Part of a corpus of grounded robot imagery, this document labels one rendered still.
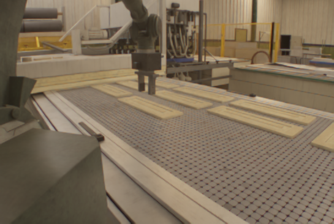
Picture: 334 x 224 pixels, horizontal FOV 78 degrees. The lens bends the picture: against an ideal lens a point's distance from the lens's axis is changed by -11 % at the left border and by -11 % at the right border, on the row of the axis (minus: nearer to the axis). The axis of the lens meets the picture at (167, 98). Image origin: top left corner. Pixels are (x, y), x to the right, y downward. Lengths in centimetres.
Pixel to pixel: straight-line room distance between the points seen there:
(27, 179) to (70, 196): 9
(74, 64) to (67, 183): 247
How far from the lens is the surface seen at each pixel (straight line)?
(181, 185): 89
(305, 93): 467
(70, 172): 49
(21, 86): 81
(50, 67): 283
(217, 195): 86
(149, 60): 166
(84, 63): 293
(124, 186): 94
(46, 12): 648
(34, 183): 47
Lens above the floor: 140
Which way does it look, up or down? 15 degrees down
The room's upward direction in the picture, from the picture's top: straight up
